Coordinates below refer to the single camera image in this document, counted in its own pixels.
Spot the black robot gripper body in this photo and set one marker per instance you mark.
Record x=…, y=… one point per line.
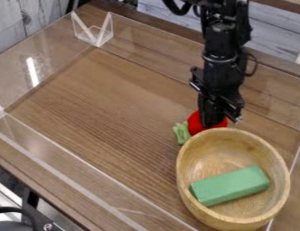
x=218, y=81

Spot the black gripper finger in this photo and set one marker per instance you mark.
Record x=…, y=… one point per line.
x=209, y=113
x=227, y=113

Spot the red plush strawberry green stem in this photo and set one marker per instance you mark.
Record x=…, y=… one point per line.
x=192, y=126

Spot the light wooden bowl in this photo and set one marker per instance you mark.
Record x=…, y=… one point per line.
x=218, y=151

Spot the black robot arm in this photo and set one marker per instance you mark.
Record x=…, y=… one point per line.
x=225, y=25

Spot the green rectangular block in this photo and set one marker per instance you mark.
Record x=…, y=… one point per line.
x=229, y=186

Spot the clear acrylic table enclosure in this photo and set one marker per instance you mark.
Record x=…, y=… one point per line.
x=86, y=122

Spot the clear acrylic corner bracket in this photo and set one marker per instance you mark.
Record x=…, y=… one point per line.
x=94, y=35

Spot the black metal table mount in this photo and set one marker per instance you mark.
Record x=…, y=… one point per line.
x=43, y=216

